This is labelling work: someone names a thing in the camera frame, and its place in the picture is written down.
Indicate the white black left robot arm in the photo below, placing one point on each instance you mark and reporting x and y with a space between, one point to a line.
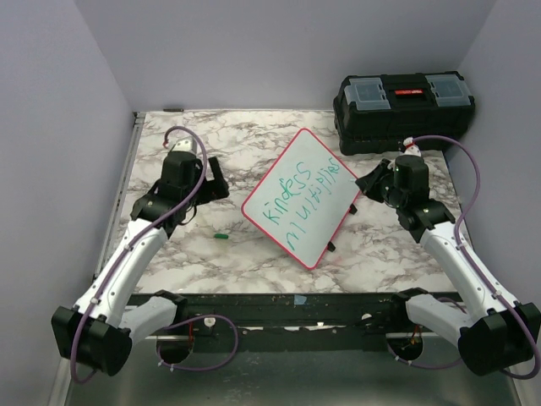
98 331

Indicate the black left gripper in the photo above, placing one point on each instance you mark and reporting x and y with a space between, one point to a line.
214 189

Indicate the blue tape piece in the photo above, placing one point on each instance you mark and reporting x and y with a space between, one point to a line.
299 299

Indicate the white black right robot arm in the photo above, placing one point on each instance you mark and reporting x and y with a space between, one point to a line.
495 331

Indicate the black plastic toolbox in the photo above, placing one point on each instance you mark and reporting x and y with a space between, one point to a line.
376 113

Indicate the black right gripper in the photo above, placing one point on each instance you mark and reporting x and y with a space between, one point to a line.
368 183

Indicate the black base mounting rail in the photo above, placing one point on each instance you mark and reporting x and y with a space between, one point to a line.
215 323

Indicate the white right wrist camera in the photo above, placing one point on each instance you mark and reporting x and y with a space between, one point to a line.
410 148

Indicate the pink framed whiteboard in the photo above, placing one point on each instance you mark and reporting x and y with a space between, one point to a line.
303 198

